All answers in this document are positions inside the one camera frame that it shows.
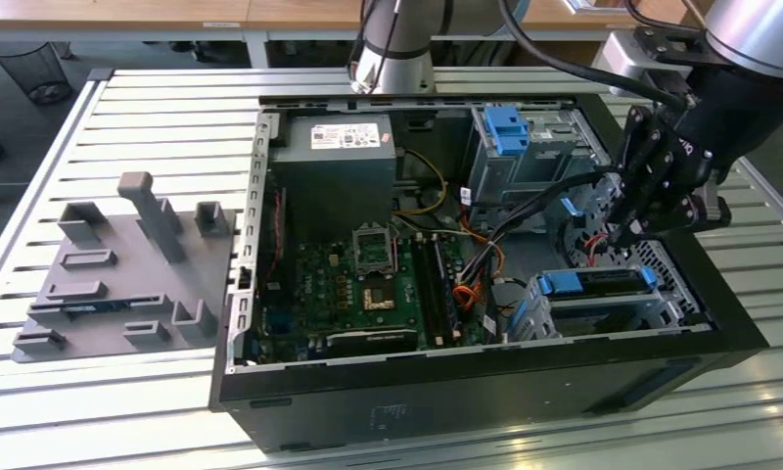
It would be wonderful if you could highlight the blue plastic latch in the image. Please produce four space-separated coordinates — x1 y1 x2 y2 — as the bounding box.
511 301 531 339

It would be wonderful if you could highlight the hard disk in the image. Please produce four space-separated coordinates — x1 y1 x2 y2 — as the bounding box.
533 266 658 298

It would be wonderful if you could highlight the wooden office desk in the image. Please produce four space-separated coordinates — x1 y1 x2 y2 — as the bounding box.
246 0 634 41
0 0 255 31

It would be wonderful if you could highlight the black wire with blue tab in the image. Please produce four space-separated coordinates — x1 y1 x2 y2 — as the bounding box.
557 195 602 231

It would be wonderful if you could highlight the grey parts rack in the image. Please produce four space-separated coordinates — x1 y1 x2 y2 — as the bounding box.
12 170 239 364

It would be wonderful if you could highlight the green motherboard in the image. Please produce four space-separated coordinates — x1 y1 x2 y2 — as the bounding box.
253 229 490 363

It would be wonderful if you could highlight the metal socket cover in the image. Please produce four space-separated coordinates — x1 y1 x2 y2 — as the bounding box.
353 222 401 276

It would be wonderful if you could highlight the silver upper drive cage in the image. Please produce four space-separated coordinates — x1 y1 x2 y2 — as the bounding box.
466 105 613 231

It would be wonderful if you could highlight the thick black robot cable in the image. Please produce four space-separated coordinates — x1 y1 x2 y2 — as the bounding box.
497 0 697 110

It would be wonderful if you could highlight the CPU socket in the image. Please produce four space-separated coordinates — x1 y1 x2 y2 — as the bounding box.
362 287 397 311

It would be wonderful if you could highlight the black mesh waste bin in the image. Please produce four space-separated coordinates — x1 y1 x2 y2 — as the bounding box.
0 40 73 105

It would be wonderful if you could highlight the red yellow black power wire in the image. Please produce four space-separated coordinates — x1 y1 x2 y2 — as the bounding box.
583 229 619 260

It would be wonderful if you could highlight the white wire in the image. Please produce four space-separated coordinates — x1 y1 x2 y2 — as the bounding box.
395 214 490 241

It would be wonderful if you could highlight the blue drive bracket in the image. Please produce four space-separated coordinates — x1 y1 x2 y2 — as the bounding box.
485 105 531 157

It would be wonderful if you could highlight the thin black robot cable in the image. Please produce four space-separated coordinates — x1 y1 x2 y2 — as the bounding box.
625 0 667 26

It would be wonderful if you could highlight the black cable bundle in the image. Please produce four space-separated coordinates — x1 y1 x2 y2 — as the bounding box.
459 168 621 290

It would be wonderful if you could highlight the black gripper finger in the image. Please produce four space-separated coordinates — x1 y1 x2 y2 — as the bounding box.
610 105 661 246
629 168 707 241

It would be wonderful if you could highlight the black RAM slot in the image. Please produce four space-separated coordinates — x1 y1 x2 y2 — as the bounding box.
429 233 463 340
411 233 446 347

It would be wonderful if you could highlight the orange red wire bundle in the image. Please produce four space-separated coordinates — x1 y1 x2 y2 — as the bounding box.
453 283 490 310

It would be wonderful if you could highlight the silver disk bay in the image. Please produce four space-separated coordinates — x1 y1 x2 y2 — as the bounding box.
507 239 713 342

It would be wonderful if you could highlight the black PC case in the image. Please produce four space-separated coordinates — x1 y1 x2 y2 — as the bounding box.
207 92 770 454

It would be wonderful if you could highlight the RAM stick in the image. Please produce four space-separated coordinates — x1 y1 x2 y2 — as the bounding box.
57 302 129 314

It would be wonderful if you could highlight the black graphics card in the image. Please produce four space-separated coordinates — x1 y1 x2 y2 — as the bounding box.
325 326 425 358

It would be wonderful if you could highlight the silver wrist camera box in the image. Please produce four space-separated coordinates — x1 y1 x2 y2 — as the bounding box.
598 29 661 97

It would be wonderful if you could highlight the grey power supply unit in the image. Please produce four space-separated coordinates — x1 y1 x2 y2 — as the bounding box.
270 115 399 246

